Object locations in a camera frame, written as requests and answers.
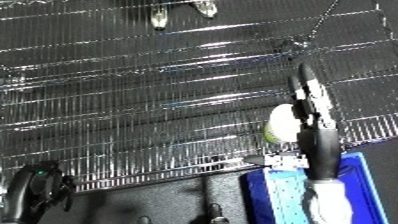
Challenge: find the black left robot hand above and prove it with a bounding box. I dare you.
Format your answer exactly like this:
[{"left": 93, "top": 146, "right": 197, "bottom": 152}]
[{"left": 0, "top": 161, "right": 79, "bottom": 224}]

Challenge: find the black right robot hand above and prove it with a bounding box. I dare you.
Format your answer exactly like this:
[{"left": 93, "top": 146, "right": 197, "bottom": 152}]
[{"left": 243, "top": 62, "right": 345, "bottom": 183}]

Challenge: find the white paper cup green band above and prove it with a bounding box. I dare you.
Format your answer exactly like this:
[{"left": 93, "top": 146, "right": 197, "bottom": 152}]
[{"left": 261, "top": 103, "right": 306, "bottom": 145}]

